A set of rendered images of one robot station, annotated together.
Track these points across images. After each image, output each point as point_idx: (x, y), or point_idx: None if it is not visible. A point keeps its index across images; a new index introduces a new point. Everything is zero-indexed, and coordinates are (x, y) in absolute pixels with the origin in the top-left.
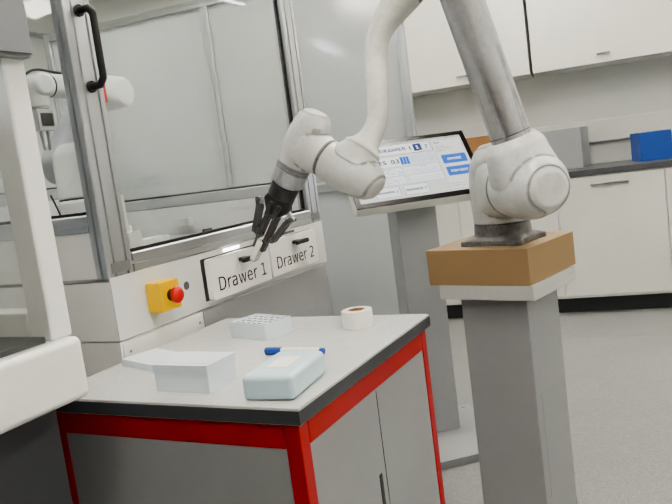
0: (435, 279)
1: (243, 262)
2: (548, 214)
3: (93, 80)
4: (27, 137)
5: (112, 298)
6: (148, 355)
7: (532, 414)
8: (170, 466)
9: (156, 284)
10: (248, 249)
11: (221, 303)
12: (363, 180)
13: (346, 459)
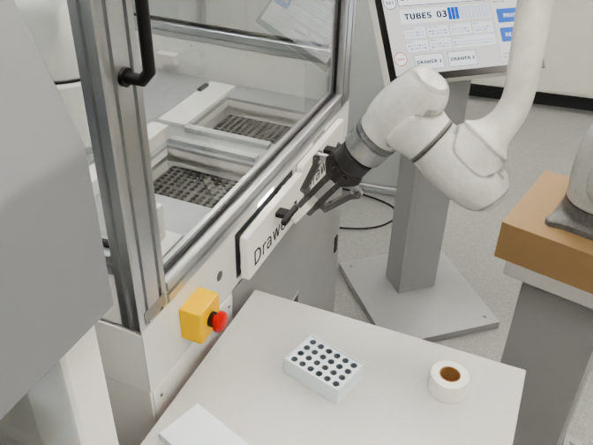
0: (503, 253)
1: (283, 225)
2: None
3: (127, 63)
4: (98, 425)
5: (144, 352)
6: (195, 433)
7: (566, 398)
8: None
9: (196, 316)
10: (285, 195)
11: None
12: (484, 199)
13: None
